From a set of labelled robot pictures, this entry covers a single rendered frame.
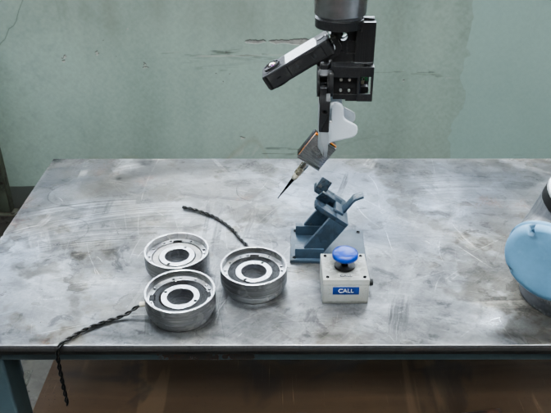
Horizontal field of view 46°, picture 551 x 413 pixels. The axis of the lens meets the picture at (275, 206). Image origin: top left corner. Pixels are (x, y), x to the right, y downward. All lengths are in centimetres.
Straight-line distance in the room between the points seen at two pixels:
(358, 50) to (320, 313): 39
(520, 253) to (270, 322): 36
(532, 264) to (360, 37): 39
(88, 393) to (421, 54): 183
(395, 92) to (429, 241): 151
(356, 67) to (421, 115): 175
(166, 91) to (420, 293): 177
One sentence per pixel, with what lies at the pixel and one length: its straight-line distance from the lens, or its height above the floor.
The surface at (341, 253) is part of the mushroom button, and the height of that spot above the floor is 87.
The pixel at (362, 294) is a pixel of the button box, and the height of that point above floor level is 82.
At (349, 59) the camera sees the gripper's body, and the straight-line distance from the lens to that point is 97.
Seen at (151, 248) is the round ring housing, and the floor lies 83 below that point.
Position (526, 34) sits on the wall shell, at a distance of 269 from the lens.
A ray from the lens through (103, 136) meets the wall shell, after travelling 275.
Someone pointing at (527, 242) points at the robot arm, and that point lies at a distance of 86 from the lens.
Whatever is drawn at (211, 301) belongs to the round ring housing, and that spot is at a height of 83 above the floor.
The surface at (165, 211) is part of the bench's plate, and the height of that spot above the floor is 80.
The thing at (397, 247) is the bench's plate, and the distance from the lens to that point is 115.
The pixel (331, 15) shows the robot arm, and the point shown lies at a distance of 93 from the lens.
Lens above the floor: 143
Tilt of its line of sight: 30 degrees down
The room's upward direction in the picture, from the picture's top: straight up
